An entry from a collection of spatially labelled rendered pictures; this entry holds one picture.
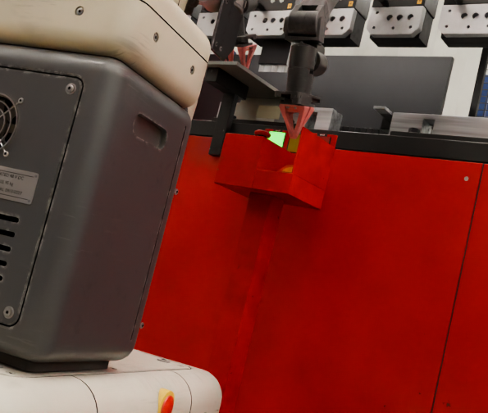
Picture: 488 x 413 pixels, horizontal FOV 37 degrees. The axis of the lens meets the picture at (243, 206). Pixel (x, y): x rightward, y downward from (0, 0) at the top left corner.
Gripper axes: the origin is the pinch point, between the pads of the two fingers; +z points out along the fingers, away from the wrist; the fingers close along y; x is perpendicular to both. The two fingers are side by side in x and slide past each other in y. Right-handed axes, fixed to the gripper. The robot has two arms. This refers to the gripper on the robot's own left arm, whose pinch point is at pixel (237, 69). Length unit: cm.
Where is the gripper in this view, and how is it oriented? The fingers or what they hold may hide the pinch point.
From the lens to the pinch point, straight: 202.3
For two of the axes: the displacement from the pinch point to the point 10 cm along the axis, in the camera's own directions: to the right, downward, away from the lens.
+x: -5.8, 3.1, -7.5
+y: -8.1, -1.3, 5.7
